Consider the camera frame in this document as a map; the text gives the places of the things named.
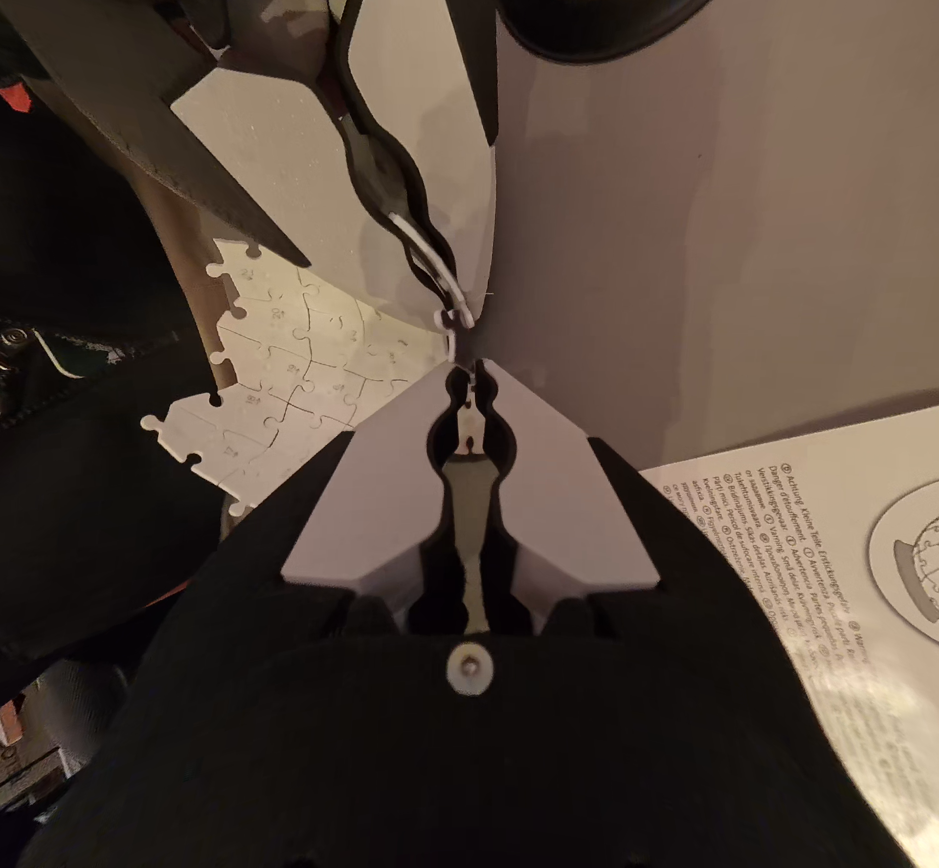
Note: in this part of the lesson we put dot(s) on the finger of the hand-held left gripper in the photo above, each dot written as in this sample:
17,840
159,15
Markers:
425,61
279,164

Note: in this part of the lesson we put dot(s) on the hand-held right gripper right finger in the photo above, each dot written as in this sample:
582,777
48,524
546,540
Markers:
579,516

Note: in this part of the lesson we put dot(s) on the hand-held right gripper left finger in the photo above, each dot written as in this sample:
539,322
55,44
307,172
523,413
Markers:
367,508

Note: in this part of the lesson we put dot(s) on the partly built puzzle ball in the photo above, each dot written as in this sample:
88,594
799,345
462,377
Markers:
293,369

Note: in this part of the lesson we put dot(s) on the curved white puzzle piece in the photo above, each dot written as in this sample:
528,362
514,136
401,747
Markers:
451,316

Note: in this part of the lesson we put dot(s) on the red plastic object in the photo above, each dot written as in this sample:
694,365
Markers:
15,99

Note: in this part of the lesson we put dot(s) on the white instruction sheet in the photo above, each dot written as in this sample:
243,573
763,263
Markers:
807,589

